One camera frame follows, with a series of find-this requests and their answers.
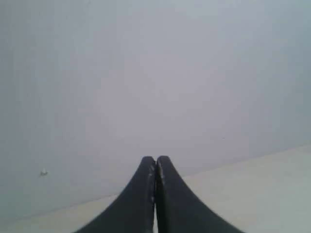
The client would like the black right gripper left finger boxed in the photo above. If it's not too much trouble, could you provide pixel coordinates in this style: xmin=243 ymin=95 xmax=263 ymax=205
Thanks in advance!
xmin=77 ymin=156 xmax=156 ymax=233

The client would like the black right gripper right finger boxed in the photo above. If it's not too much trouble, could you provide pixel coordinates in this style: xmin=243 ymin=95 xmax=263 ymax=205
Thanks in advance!
xmin=155 ymin=156 xmax=240 ymax=233

